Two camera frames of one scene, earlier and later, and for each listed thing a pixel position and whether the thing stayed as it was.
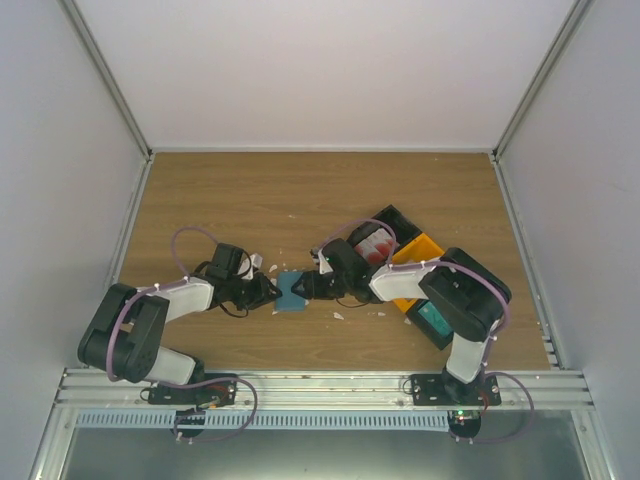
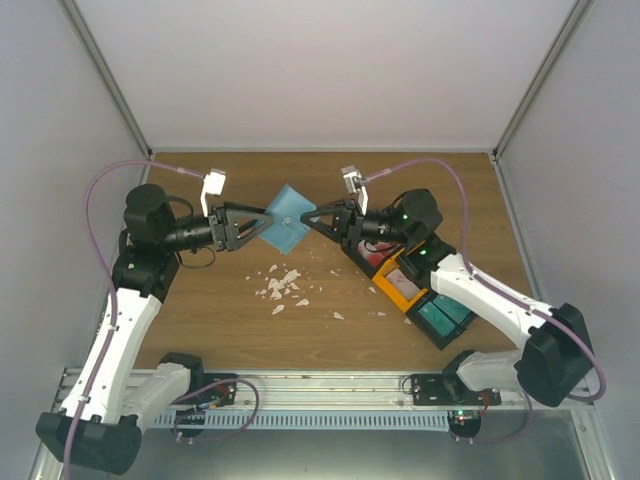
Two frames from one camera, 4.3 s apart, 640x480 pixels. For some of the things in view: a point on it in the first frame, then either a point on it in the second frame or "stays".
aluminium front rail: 333,390 stays
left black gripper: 262,295 -> 230,239
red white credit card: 378,248 stays
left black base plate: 218,392 stays
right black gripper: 312,288 -> 348,219
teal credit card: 431,313 stays
